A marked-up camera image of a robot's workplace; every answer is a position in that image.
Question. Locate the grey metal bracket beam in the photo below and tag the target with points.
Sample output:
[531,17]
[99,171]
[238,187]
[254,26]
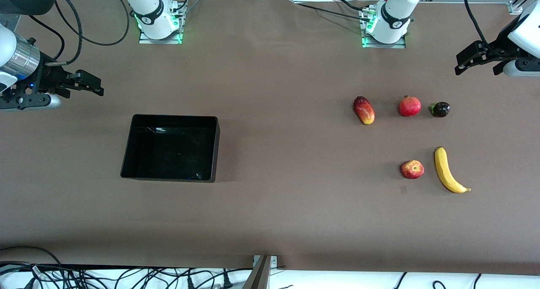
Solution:
[261,276]

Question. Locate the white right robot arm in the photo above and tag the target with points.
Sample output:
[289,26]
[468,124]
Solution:
[149,6]

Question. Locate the yellow banana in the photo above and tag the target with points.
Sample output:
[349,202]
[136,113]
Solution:
[443,171]

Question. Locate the red apple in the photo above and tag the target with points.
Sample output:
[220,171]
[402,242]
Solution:
[412,169]

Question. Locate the black plastic box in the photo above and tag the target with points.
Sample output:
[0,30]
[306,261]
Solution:
[168,154]

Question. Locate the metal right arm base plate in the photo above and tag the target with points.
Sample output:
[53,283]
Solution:
[168,40]

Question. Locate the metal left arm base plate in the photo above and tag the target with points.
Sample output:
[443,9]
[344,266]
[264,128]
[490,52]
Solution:
[396,45]

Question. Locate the dark purple mangosteen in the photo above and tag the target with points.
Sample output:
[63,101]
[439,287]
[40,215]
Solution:
[441,109]

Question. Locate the red pomegranate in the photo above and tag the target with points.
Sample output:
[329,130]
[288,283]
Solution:
[410,106]

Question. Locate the red yellow mango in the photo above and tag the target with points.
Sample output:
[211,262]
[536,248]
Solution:
[364,110]

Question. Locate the aluminium frame profile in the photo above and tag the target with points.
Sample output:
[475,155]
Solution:
[517,6]

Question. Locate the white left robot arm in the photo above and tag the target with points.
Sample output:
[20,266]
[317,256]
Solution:
[396,10]

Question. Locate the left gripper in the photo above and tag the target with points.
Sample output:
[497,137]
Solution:
[503,41]

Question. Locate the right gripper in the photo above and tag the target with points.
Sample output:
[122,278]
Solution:
[49,76]

